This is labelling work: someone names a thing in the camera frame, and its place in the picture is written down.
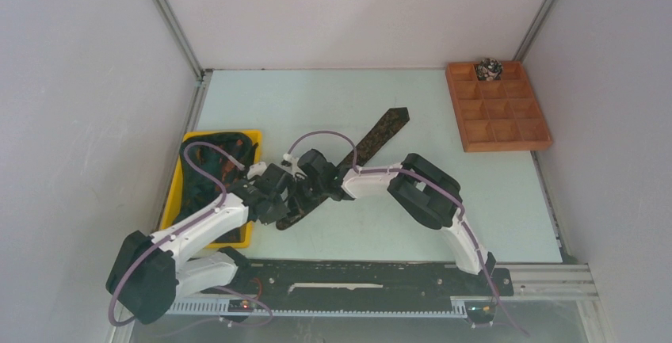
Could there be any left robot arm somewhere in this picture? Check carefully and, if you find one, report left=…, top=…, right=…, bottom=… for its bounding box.
left=105, top=162, right=294, bottom=326

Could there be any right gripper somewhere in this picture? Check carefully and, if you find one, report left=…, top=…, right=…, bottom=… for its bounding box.
left=285, top=175, right=326, bottom=220

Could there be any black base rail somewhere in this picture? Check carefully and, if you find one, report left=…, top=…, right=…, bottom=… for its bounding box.
left=228, top=259, right=514, bottom=314

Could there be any dark green ties pile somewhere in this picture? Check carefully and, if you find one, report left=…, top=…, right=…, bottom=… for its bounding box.
left=174, top=131, right=259, bottom=223

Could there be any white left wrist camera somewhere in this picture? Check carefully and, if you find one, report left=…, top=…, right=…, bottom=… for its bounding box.
left=246, top=162, right=267, bottom=181

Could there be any rolled patterned tie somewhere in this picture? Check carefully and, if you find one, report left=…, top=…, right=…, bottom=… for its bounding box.
left=475, top=58, right=503, bottom=82

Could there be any dark key-patterned tie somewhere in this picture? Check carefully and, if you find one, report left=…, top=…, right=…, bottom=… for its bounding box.
left=275, top=107, right=410, bottom=231

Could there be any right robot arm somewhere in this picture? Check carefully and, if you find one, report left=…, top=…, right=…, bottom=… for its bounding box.
left=282, top=149, right=496, bottom=294

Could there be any aluminium frame rail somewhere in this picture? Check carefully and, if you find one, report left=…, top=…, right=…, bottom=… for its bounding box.
left=120, top=261, right=600, bottom=321

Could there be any wooden compartment tray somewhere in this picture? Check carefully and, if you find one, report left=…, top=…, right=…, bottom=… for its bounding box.
left=445, top=61, right=553, bottom=153

